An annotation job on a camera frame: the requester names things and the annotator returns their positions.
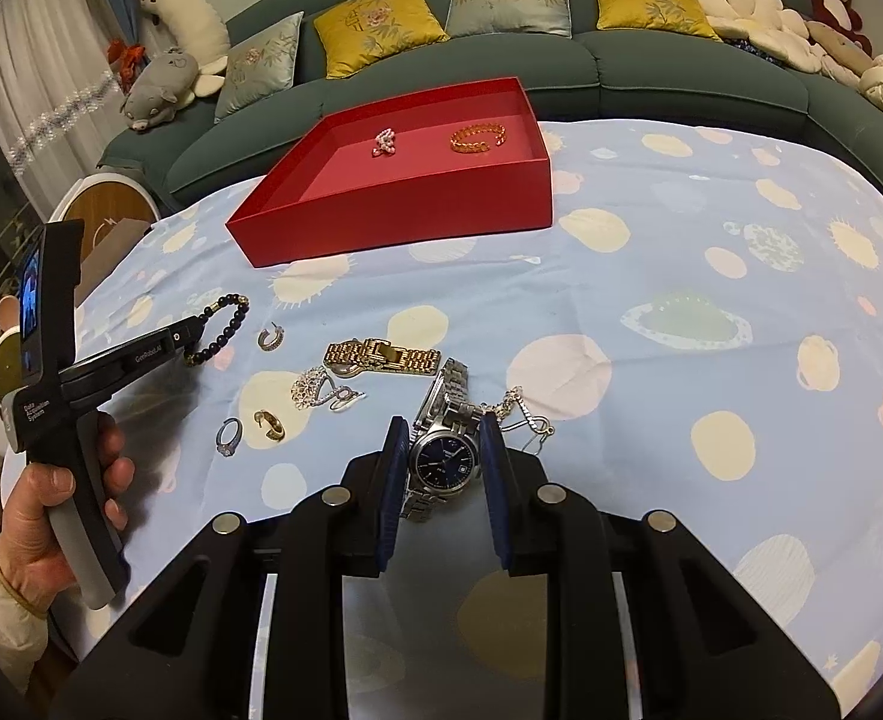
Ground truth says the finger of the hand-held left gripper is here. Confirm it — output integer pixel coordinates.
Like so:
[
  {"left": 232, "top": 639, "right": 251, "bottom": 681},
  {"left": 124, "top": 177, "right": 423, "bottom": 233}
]
[{"left": 62, "top": 321, "right": 204, "bottom": 410}]

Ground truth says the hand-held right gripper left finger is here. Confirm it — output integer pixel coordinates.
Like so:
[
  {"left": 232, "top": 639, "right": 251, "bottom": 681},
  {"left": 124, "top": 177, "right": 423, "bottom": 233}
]
[{"left": 47, "top": 414, "right": 413, "bottom": 720}]

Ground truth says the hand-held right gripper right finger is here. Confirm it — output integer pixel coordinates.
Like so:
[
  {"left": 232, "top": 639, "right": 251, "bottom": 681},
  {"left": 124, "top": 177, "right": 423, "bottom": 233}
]
[{"left": 479, "top": 411, "right": 843, "bottom": 720}]

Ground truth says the black bead bracelet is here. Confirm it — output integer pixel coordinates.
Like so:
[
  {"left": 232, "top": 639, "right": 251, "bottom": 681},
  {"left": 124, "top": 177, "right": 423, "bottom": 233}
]
[{"left": 184, "top": 294, "right": 253, "bottom": 368}]

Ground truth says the silver chain bracelet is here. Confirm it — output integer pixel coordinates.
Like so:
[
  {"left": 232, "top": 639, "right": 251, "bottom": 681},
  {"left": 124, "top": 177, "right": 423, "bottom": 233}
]
[{"left": 486, "top": 386, "right": 555, "bottom": 442}]

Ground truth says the silver ring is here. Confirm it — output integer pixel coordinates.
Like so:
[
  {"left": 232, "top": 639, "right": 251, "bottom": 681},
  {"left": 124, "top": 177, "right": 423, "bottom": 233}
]
[{"left": 215, "top": 418, "right": 246, "bottom": 460}]

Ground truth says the silver rhinestone necklace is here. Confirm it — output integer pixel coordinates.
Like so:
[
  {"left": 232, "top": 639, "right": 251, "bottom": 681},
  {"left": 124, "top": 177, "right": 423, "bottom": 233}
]
[{"left": 290, "top": 364, "right": 368, "bottom": 415}]

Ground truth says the gold watch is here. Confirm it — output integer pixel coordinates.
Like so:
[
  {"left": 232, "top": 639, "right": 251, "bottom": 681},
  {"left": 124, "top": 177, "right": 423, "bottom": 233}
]
[{"left": 323, "top": 337, "right": 441, "bottom": 377}]

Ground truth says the red jewelry box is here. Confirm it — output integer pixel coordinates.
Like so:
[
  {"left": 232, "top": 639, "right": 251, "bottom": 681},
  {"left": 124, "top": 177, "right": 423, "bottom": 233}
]
[{"left": 226, "top": 76, "right": 555, "bottom": 269}]

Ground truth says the person's left hand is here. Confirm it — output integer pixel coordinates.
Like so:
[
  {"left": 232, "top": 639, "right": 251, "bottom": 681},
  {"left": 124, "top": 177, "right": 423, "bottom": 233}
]
[{"left": 0, "top": 414, "right": 129, "bottom": 601}]

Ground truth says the brown cardboard piece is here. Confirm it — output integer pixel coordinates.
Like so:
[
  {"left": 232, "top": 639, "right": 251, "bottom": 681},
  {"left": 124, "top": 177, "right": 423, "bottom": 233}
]
[{"left": 77, "top": 219, "right": 150, "bottom": 286}]

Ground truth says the round white wooden stool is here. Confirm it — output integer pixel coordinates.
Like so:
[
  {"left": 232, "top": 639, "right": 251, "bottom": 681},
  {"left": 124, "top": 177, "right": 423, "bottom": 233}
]
[{"left": 50, "top": 172, "right": 161, "bottom": 256}]

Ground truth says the blue planet print tablecloth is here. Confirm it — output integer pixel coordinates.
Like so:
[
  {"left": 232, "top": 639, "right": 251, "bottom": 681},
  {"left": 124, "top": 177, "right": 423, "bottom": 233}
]
[{"left": 59, "top": 118, "right": 883, "bottom": 720}]

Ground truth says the white curtain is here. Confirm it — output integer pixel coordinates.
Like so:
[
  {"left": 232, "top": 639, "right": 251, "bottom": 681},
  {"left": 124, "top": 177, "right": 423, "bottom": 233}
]
[{"left": 0, "top": 0, "right": 124, "bottom": 196}]

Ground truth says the grey pig plush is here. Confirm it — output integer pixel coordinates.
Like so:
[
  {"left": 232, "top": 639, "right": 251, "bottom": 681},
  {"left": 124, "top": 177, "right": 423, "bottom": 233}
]
[{"left": 121, "top": 47, "right": 203, "bottom": 134}]

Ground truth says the red curtain bow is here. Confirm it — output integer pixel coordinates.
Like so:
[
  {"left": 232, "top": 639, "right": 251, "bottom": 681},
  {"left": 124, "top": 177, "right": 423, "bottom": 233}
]
[{"left": 106, "top": 39, "right": 146, "bottom": 95}]

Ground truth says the grey-green embroidered cushion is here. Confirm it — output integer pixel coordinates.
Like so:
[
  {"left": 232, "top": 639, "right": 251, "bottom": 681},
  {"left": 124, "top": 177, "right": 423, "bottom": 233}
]
[{"left": 214, "top": 11, "right": 305, "bottom": 123}]

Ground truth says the white cow plush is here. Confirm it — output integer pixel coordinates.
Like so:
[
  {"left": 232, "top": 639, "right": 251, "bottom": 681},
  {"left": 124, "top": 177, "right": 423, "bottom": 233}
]
[{"left": 137, "top": 0, "right": 231, "bottom": 98}]

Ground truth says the dark green sofa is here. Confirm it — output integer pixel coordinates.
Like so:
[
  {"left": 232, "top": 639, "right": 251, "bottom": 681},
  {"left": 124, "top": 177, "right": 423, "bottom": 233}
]
[{"left": 97, "top": 0, "right": 883, "bottom": 211}]

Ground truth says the white flower cushion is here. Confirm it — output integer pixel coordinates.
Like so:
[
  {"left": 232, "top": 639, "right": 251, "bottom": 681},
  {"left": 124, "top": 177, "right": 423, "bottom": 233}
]
[{"left": 695, "top": 0, "right": 825, "bottom": 76}]

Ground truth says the brown plush toy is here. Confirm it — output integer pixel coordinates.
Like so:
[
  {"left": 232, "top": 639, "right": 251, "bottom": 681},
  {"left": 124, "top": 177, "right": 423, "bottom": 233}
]
[{"left": 807, "top": 19, "right": 873, "bottom": 72}]

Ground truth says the gold bracelet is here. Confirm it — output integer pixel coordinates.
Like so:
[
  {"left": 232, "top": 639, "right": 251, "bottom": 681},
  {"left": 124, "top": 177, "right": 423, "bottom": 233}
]
[{"left": 449, "top": 122, "right": 504, "bottom": 155}]

